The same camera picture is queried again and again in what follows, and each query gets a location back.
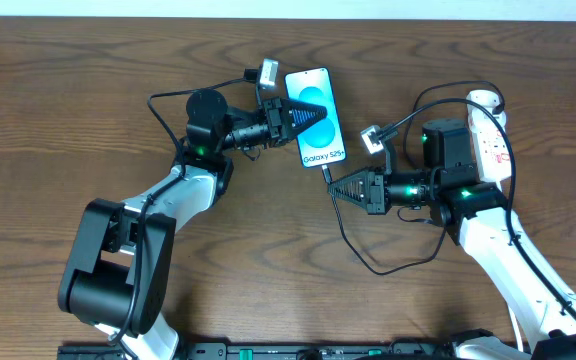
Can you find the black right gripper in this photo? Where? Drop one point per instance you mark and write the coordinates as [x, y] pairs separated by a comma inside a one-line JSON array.
[[377, 191]]

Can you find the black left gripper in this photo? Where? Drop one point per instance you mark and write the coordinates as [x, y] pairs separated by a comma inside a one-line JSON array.
[[274, 121]]

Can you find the blue Galaxy smartphone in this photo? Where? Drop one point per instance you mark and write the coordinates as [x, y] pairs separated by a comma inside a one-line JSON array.
[[322, 142]]

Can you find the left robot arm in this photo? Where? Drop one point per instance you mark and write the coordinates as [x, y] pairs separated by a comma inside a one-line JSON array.
[[117, 272]]

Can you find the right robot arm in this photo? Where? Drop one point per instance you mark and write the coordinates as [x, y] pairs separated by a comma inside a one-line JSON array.
[[473, 211]]

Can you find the white power strip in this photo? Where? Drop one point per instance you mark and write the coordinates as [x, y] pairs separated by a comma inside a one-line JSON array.
[[491, 153]]

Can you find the white USB wall charger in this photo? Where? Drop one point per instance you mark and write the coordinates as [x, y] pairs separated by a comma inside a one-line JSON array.
[[490, 100]]

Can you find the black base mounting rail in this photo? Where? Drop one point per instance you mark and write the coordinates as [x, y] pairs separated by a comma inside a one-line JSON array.
[[221, 351]]

